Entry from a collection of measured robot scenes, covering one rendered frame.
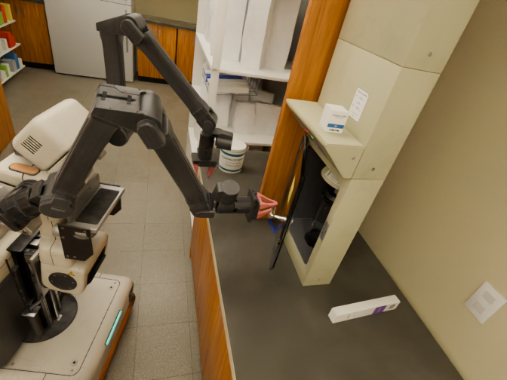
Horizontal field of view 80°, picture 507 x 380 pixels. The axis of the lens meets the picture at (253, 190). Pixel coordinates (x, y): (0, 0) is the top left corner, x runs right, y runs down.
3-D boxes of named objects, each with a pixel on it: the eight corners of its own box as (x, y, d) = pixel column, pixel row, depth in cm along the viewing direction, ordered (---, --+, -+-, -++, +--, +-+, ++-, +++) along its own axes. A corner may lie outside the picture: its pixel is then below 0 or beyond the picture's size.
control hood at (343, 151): (308, 128, 109) (317, 101, 103) (351, 179, 83) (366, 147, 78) (278, 125, 105) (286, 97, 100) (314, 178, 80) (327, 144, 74)
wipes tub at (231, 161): (238, 162, 174) (244, 138, 166) (243, 174, 164) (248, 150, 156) (216, 160, 170) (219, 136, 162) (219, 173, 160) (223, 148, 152)
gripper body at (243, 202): (259, 198, 95) (236, 198, 93) (253, 223, 101) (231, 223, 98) (254, 186, 100) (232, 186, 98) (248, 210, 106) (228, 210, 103)
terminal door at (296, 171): (279, 219, 131) (306, 135, 109) (270, 272, 106) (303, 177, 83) (278, 218, 131) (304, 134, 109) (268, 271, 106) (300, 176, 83)
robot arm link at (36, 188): (29, 185, 81) (23, 202, 78) (56, 171, 78) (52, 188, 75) (60, 200, 88) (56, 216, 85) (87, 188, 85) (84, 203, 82)
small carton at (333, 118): (334, 125, 87) (342, 105, 83) (341, 133, 83) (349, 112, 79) (318, 124, 85) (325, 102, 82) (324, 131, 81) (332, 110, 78)
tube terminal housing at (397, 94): (326, 225, 142) (404, 50, 99) (361, 282, 117) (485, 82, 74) (277, 225, 135) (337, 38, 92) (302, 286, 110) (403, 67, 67)
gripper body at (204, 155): (217, 166, 122) (220, 149, 118) (192, 164, 119) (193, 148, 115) (215, 157, 127) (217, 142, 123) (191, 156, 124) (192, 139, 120)
